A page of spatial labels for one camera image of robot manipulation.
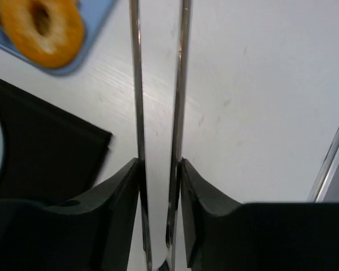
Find metal tongs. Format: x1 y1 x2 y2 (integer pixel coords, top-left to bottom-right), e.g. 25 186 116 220
129 1 192 270

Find black placemat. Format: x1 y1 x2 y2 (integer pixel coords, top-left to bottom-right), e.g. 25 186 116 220
0 79 112 204

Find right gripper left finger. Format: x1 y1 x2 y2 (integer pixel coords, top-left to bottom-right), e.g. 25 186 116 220
0 158 140 270

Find aluminium frame rail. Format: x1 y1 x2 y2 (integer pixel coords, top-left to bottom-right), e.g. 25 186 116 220
307 126 339 203

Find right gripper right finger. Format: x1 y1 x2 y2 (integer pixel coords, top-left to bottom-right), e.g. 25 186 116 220
181 159 339 270

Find bagel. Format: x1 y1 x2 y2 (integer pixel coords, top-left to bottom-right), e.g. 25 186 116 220
0 1 85 68

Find blue tray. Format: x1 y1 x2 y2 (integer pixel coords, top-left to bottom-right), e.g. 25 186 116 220
0 0 116 76

